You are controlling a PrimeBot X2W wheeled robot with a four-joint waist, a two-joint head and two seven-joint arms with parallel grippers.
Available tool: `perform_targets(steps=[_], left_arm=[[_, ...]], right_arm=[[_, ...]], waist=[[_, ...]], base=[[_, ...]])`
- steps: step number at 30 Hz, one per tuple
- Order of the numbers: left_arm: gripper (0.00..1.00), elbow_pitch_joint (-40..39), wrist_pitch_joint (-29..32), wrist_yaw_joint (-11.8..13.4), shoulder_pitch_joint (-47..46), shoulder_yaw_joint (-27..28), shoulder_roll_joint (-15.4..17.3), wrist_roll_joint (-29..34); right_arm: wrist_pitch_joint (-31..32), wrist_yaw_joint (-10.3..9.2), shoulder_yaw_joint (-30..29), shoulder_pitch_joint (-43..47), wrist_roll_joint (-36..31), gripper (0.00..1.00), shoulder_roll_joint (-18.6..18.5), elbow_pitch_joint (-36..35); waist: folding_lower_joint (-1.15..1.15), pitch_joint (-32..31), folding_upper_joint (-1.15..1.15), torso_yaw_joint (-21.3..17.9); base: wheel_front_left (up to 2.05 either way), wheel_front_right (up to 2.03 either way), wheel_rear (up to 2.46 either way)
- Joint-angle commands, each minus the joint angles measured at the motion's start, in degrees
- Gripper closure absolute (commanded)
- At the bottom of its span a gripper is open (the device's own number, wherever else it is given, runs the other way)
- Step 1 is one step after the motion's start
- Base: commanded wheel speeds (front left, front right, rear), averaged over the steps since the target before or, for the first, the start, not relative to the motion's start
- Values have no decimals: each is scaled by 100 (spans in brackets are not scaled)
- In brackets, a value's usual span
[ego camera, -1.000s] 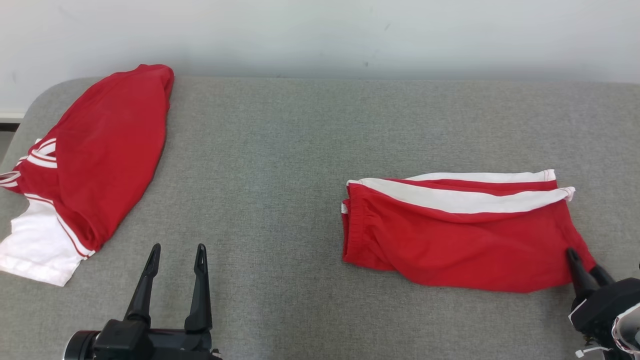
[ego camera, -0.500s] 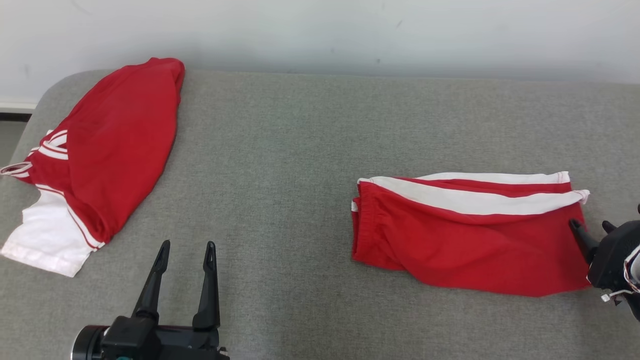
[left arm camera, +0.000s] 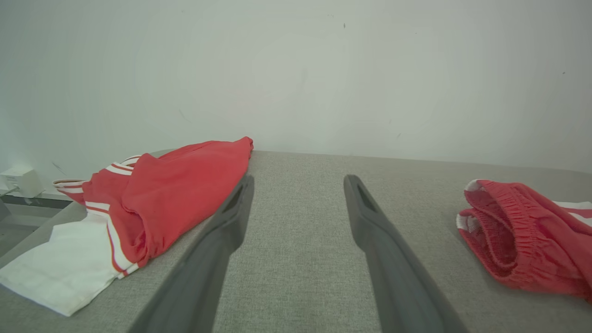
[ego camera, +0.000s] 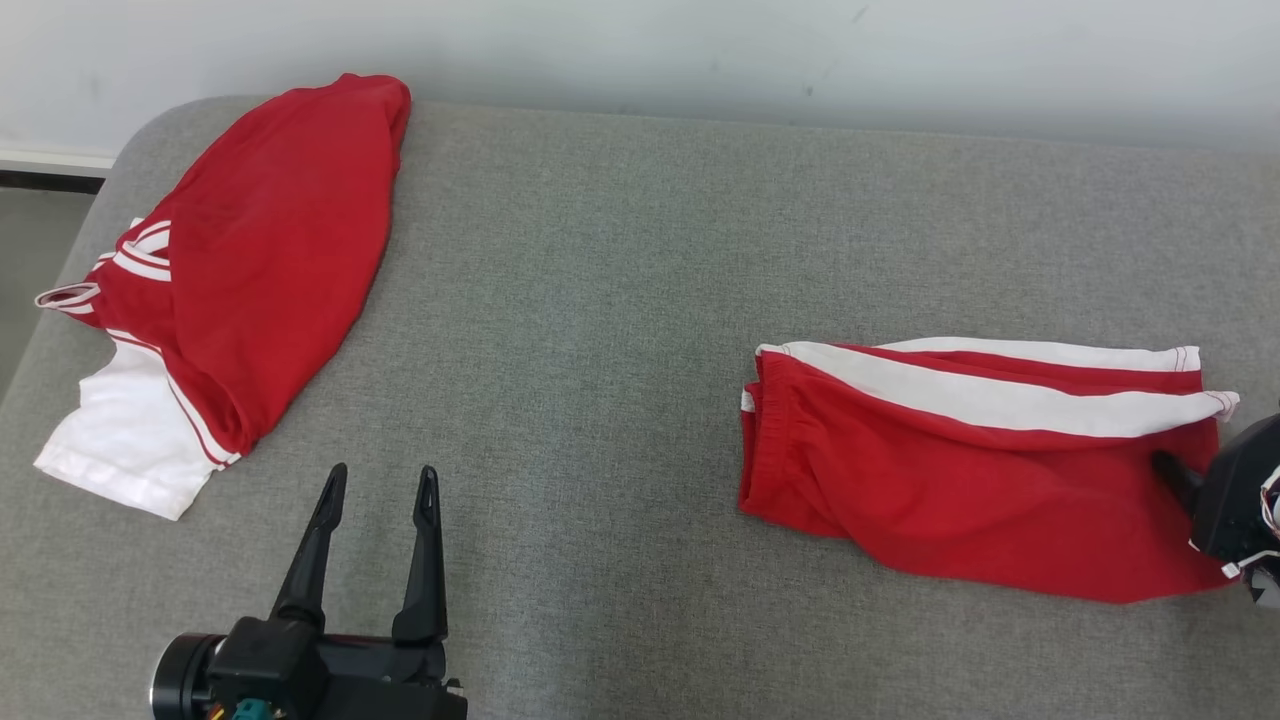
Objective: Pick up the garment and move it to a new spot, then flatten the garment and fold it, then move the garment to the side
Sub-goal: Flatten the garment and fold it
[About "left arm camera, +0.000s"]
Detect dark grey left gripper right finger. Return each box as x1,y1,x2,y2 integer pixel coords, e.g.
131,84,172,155
343,174,468,333

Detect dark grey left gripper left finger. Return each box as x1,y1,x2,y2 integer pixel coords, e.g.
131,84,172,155
129,174,255,333

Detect red and white basketball jersey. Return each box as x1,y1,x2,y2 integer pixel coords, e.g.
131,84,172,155
0,136,254,317

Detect red shorts with white stripes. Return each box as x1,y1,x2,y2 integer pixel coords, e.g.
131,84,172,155
456,179,592,303

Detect dark baseboard strip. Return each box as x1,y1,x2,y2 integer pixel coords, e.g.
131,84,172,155
0,194,74,210

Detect white wall socket box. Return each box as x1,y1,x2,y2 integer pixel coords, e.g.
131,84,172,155
0,167,45,199

